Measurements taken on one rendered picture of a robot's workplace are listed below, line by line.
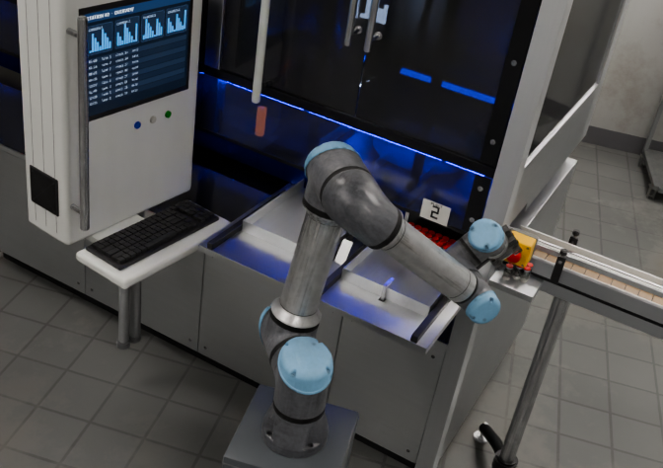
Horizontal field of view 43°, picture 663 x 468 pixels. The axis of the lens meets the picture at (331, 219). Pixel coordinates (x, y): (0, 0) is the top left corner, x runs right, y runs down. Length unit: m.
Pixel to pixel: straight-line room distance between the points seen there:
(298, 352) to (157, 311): 1.49
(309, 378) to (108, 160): 0.97
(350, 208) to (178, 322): 1.69
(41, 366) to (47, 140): 1.17
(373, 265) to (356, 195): 0.78
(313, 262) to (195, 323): 1.40
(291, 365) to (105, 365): 1.59
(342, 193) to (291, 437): 0.57
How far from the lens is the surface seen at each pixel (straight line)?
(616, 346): 3.92
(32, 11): 2.25
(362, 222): 1.59
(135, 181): 2.54
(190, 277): 3.03
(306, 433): 1.86
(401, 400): 2.79
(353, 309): 2.17
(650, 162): 5.56
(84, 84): 2.18
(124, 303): 2.94
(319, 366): 1.78
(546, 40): 2.13
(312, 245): 1.75
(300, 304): 1.83
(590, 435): 3.41
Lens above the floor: 2.17
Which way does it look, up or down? 31 degrees down
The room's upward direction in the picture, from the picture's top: 9 degrees clockwise
